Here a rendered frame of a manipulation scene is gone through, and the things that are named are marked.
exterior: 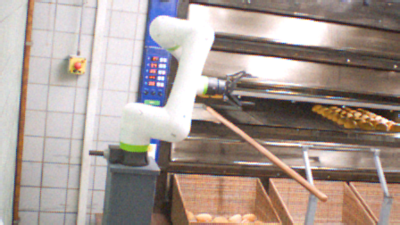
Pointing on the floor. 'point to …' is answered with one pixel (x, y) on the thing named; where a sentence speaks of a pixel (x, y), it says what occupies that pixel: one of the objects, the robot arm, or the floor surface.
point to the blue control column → (156, 46)
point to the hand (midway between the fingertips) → (254, 90)
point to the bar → (310, 170)
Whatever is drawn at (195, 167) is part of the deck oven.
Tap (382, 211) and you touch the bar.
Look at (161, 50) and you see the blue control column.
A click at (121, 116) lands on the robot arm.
